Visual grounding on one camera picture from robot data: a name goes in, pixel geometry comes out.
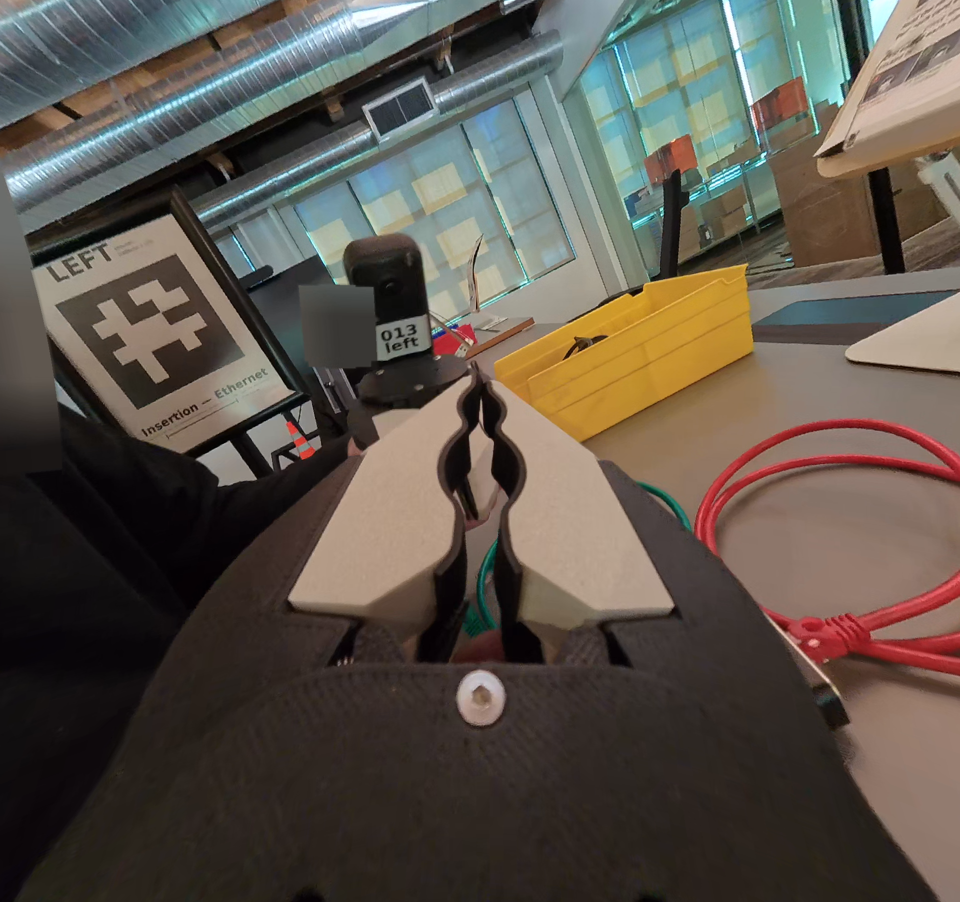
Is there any large silver air duct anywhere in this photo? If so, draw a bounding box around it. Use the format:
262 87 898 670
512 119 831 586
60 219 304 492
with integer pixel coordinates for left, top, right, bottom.
0 0 579 132

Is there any yellow plastic bin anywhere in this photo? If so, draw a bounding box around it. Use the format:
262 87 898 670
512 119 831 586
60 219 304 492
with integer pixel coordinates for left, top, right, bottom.
493 264 753 442

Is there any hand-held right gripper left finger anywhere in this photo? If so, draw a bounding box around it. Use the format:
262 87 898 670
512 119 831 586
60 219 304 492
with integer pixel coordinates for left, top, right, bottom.
287 375 481 663

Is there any green ethernet cable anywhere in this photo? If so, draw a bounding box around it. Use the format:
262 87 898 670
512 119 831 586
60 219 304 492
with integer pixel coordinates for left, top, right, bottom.
461 485 691 636

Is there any framed marker sign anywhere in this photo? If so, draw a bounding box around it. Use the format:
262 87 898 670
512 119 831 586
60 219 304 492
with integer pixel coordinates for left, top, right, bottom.
30 189 310 462

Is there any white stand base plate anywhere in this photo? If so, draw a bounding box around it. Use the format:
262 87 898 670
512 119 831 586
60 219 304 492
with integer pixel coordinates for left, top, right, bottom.
846 293 960 375

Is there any red ethernet cable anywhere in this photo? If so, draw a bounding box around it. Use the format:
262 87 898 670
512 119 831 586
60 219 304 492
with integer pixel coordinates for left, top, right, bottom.
693 419 960 679

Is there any white vent grille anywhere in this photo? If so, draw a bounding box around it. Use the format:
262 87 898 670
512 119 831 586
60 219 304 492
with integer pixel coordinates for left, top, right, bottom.
363 79 441 143

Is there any wooden instruction board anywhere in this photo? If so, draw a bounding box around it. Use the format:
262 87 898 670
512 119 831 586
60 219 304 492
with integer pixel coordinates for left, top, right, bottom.
816 0 960 180

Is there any large cardboard box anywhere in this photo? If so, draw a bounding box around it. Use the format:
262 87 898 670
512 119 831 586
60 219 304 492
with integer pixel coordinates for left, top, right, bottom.
776 103 931 267

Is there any black ethernet port box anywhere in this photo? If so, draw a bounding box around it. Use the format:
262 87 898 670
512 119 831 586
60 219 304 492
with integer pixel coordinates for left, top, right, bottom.
780 613 853 729

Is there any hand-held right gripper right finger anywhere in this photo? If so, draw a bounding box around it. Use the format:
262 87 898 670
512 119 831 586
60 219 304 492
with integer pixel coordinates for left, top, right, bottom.
483 381 676 664

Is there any person's left forearm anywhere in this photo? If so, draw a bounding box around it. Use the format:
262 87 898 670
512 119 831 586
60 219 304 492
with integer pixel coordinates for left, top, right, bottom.
150 433 363 597

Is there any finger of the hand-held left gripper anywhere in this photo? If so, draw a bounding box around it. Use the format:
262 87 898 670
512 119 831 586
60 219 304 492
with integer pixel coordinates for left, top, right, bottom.
462 433 504 520
365 404 432 457

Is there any black metal pole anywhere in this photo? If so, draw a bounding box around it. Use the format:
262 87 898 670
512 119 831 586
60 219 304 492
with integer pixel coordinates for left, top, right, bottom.
828 0 906 274

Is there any orange storage crate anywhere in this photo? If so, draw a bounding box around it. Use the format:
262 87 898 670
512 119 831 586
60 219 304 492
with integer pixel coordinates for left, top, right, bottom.
643 135 699 184
750 78 812 132

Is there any person's black jacket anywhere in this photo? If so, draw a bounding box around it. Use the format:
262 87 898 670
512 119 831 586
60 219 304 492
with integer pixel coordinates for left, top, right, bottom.
0 407 226 902

